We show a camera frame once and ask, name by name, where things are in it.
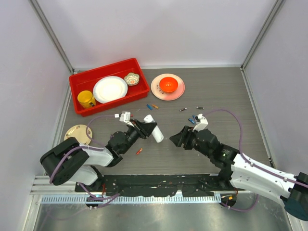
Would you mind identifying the orange bowl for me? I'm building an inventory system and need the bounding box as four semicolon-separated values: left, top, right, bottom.
159;77;179;93

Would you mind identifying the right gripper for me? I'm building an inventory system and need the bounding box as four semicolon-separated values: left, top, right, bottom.
169;125;212;158

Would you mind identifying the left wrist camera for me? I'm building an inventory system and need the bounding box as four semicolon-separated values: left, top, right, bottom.
114;111;134;127

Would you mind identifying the small flower-shaped bowl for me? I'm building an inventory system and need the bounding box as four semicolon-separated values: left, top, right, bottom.
124;73;140;86

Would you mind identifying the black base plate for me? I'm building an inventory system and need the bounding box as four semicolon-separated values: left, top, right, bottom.
85;174;236;197

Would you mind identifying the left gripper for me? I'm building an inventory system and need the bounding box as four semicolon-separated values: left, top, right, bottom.
121;119;156;154

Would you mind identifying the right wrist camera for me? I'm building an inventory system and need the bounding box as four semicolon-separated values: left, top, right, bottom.
193;114;208;132

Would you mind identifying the red plastic bin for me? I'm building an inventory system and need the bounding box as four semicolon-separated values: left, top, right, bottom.
69;58;150;117

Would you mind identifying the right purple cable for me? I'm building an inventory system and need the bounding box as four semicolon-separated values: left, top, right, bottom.
203;108;308;212

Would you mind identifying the yellow mug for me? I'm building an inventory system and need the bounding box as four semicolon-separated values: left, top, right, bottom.
77;90;96;109

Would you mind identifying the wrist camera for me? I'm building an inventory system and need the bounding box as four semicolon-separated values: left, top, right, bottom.
114;111;134;127
193;114;208;132

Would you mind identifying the pink plate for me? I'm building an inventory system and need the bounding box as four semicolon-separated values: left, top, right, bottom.
151;74;185;101

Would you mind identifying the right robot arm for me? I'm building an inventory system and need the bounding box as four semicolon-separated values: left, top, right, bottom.
169;126;308;221

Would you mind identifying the cream floral plate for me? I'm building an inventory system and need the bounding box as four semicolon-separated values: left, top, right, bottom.
64;125;92;145

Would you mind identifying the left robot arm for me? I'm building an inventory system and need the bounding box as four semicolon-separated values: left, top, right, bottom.
40;119;157;192

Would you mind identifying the white paper plate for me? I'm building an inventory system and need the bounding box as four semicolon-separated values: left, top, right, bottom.
93;76;128;103

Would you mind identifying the white cable duct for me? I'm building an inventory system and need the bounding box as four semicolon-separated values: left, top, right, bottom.
41;193;221;205

